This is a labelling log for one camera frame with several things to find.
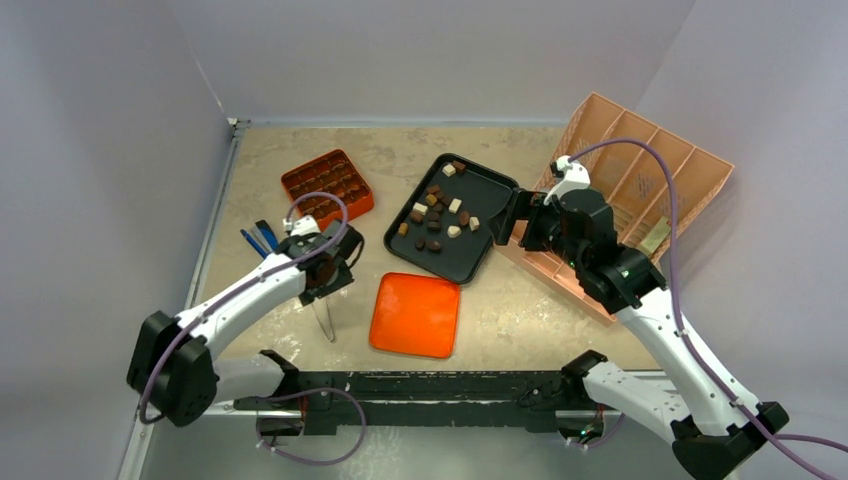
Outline pink metal tongs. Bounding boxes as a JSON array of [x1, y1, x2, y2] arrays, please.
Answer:
[[312, 298, 336, 343]]

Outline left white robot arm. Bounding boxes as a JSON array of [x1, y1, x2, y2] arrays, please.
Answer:
[[126, 217, 364, 427]]

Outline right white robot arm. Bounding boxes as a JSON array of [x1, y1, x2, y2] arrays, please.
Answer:
[[489, 188, 789, 479]]

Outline white chocolate cube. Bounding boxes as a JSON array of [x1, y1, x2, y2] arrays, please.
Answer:
[[448, 198, 461, 214]]

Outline orange chocolate box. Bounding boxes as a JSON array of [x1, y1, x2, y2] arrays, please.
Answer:
[[280, 149, 375, 229]]

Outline white chocolate left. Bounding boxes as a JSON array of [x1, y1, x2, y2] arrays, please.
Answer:
[[412, 202, 428, 215]]

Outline black tray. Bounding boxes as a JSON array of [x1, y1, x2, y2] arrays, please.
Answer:
[[383, 153, 517, 284]]

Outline blue stapler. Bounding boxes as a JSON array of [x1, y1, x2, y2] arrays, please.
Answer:
[[239, 220, 279, 258]]

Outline staple box in organizer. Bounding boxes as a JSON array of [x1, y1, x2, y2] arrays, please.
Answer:
[[638, 216, 671, 256]]

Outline pink desk organizer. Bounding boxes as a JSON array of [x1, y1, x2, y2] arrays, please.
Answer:
[[493, 91, 735, 326]]

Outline orange box lid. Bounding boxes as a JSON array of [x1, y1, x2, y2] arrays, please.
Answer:
[[368, 272, 460, 359]]

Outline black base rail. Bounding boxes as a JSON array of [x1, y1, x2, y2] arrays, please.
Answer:
[[234, 354, 599, 435]]

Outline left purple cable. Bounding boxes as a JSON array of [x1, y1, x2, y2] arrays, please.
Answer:
[[137, 192, 367, 467]]

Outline purple cable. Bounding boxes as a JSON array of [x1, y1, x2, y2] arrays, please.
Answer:
[[137, 192, 367, 467], [566, 137, 848, 480]]

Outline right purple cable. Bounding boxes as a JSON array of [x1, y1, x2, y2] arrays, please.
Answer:
[[566, 137, 848, 480]]

